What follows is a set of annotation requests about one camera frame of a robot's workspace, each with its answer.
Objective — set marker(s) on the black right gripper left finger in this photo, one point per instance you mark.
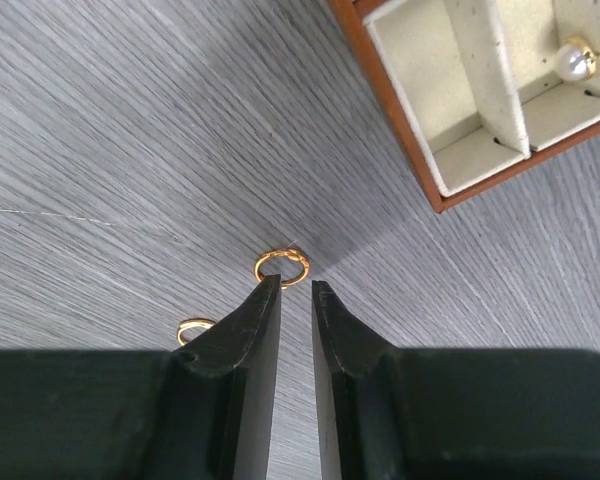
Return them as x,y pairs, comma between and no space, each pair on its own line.
202,411

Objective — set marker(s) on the pearl earrings in compartment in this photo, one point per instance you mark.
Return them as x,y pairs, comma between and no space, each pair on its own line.
576,60

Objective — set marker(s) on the brown jewelry tray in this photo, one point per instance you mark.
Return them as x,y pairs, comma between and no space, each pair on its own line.
469,87

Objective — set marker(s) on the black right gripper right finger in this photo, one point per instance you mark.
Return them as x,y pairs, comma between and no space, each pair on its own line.
386,412

